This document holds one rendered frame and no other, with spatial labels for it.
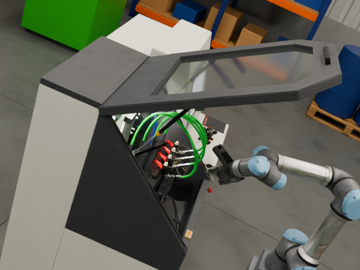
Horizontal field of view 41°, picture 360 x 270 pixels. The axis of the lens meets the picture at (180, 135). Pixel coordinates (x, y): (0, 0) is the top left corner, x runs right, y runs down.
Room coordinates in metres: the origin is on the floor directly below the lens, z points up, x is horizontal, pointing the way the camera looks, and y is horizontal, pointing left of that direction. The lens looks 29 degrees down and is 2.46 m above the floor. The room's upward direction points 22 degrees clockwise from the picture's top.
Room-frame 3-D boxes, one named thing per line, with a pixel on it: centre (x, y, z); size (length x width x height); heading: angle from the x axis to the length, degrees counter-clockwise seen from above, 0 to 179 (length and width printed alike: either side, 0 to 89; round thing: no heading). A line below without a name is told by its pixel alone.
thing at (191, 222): (2.07, -0.23, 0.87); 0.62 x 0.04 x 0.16; 177
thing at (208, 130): (2.81, -0.17, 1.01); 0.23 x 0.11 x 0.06; 177
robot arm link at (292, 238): (1.94, -0.72, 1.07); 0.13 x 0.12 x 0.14; 18
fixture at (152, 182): (2.20, 0.00, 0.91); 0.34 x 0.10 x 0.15; 177
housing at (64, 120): (2.45, 0.45, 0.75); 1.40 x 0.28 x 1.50; 177
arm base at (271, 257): (1.95, -0.72, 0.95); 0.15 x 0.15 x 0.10
